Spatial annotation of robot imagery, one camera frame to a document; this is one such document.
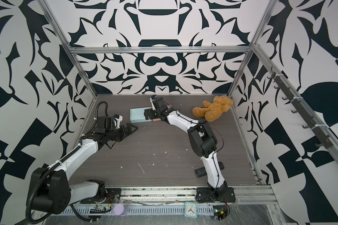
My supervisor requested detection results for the light blue paper box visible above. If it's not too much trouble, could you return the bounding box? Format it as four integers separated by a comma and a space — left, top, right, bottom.
130, 107, 152, 124

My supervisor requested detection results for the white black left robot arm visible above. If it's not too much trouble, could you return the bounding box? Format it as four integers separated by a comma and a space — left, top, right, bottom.
25, 114, 138, 224

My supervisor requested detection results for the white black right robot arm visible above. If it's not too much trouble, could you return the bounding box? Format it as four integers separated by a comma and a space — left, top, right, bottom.
144, 95, 228, 197

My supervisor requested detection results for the brown teddy bear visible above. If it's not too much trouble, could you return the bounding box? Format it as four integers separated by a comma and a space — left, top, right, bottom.
192, 96, 234, 122

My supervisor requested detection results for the black remote control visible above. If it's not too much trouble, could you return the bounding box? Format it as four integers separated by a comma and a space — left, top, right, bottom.
194, 162, 224, 178

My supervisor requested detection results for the small electronics board left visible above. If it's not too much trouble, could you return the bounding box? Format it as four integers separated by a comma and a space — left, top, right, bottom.
89, 204, 112, 214

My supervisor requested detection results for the purple round disc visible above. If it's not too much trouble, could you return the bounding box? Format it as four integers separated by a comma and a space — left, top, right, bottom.
114, 204, 127, 216

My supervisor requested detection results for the teal square clock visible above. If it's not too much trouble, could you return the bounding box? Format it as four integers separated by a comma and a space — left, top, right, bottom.
184, 202, 197, 218

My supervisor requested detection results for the green circuit board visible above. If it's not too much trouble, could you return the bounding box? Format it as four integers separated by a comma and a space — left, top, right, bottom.
213, 206, 230, 220

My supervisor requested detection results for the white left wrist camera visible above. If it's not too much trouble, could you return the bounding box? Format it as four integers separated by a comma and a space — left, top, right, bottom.
112, 114, 123, 129

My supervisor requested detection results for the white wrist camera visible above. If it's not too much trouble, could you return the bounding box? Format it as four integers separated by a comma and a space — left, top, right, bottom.
112, 114, 123, 129
150, 95, 157, 111

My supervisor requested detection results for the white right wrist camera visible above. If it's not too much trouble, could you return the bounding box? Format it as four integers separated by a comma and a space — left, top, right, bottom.
150, 95, 157, 111

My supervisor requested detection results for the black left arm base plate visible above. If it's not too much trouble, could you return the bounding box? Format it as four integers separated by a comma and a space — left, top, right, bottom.
80, 188, 122, 204

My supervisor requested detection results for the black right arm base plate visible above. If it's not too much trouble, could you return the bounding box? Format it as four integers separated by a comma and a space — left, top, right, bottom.
195, 186, 236, 203

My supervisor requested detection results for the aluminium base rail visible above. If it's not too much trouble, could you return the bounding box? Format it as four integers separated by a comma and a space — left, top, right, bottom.
118, 185, 278, 204

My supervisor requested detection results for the black wall hook rack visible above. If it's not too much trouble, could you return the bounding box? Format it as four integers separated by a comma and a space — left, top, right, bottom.
269, 71, 334, 149

